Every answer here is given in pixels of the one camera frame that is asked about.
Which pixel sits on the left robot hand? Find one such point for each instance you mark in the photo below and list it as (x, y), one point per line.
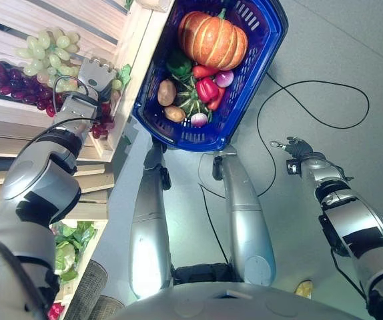
(93, 75)

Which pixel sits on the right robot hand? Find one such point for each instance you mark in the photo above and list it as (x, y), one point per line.
(298, 146)

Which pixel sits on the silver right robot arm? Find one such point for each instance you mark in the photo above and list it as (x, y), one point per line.
(348, 213)

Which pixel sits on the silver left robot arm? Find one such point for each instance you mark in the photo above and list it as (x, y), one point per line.
(34, 186)

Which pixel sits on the blue plastic shopping basket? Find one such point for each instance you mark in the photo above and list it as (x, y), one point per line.
(261, 66)

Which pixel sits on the green grape leaf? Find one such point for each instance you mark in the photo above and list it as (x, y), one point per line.
(124, 75)

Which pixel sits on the red grape bunch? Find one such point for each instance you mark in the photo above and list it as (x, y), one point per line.
(102, 125)

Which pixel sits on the green grape bunch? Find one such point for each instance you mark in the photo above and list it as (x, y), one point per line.
(44, 50)

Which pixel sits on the brown potato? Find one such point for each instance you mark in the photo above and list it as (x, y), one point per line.
(175, 114)
(167, 92)

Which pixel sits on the dark purple grape bunch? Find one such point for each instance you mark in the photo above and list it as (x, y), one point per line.
(14, 85)

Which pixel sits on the silver right robot leg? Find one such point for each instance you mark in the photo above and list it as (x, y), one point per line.
(245, 206)

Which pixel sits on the silver robot leg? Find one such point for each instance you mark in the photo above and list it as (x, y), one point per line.
(245, 206)
(151, 213)

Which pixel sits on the green bell pepper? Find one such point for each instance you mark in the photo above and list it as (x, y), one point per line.
(179, 64)

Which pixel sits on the red chili pepper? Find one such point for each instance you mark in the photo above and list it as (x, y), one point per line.
(219, 98)

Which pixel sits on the green striped squash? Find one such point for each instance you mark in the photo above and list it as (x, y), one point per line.
(189, 98)

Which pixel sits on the purple red onion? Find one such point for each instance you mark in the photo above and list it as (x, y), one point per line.
(199, 120)
(225, 78)

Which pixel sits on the red bell pepper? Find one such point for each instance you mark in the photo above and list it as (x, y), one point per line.
(206, 89)

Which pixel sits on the red tomato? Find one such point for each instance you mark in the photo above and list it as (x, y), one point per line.
(203, 71)

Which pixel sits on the orange pumpkin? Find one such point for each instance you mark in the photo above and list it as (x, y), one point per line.
(213, 40)

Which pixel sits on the yellow object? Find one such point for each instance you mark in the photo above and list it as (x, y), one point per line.
(305, 288)

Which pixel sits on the silver left robot leg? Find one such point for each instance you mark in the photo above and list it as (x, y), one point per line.
(151, 213)

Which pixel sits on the green leafy cabbage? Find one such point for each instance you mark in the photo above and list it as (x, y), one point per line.
(81, 233)

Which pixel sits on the silver robot torso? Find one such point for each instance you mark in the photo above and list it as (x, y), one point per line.
(235, 303)

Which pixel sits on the white cauliflower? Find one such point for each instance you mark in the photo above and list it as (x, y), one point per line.
(64, 256)

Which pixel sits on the grey mesh cylinder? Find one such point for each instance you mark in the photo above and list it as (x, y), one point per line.
(88, 293)

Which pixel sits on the red fruit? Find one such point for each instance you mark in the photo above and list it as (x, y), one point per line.
(55, 310)

